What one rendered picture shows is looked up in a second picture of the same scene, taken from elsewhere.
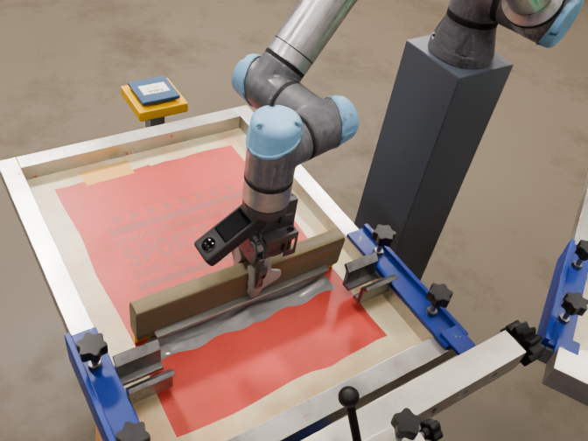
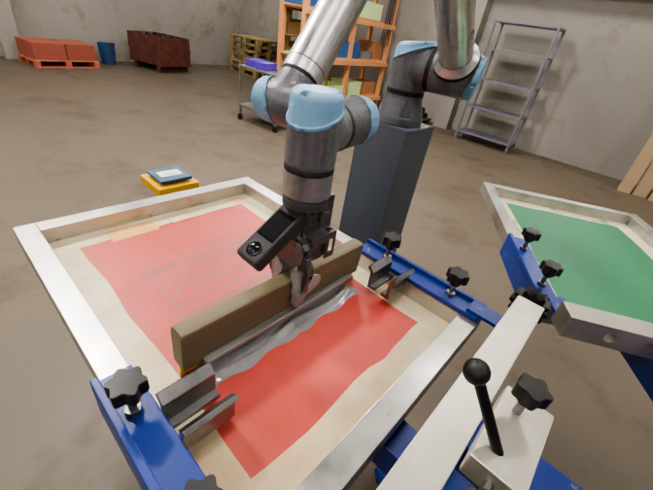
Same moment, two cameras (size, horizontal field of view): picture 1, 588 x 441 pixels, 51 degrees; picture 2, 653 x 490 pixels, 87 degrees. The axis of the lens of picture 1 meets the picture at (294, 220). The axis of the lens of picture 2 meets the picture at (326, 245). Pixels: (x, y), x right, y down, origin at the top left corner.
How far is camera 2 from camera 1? 48 cm
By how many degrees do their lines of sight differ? 15
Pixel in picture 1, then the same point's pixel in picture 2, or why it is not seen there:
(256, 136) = (302, 104)
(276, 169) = (324, 145)
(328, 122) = (360, 107)
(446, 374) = (500, 338)
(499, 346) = (523, 307)
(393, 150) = (358, 201)
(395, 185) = (362, 227)
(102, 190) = (129, 243)
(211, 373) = (272, 390)
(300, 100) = not seen: hidden behind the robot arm
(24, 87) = not seen: hidden behind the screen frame
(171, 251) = (205, 284)
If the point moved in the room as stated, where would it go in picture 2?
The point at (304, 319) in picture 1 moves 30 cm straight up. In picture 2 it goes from (345, 321) to (380, 176)
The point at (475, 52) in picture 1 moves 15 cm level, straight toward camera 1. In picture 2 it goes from (413, 115) to (418, 125)
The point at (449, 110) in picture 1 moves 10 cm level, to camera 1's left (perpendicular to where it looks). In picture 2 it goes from (400, 158) to (370, 156)
